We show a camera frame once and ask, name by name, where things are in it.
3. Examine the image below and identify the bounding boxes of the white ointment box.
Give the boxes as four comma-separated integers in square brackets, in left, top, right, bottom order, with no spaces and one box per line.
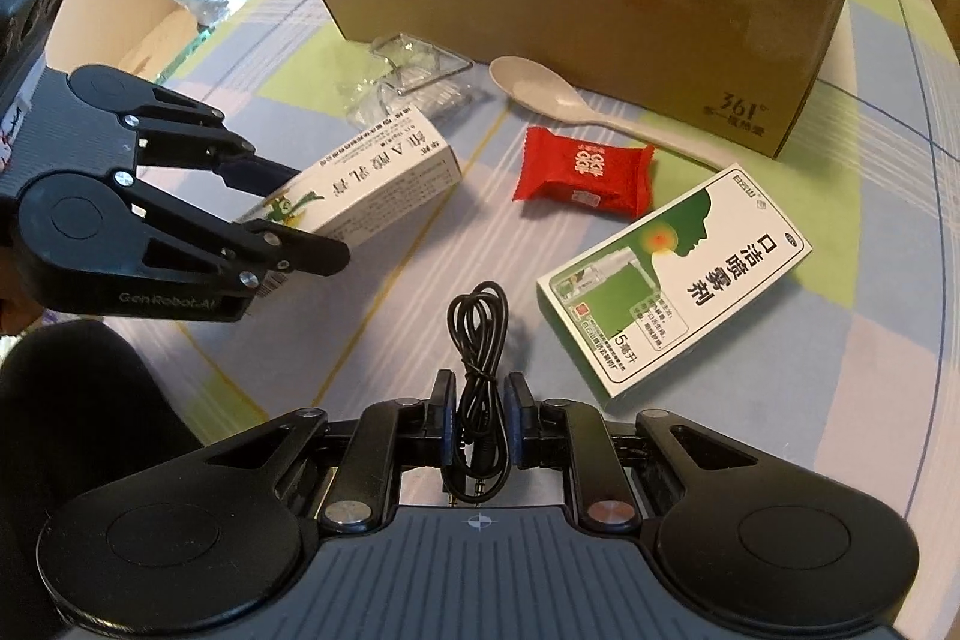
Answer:
[242,107,460,248]

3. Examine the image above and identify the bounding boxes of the clear bag with metal hooks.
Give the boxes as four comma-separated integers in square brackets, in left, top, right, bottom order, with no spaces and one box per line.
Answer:
[337,32,475,128]

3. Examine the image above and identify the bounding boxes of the green white spray box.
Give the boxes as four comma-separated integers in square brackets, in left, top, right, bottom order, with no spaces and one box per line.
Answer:
[537,164,812,399]

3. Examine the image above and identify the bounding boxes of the black cable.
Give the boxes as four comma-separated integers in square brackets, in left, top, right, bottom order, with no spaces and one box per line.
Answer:
[439,279,514,509]

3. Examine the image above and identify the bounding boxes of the beige plastic spoon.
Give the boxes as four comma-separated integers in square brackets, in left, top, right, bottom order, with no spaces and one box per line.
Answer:
[488,55,737,170]

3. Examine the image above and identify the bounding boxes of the red candy packet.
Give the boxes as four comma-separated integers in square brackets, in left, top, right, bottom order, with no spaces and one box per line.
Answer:
[512,127,656,221]

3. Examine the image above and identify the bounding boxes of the checked tablecloth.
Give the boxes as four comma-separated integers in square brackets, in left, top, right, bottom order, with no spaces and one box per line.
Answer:
[121,0,958,541]

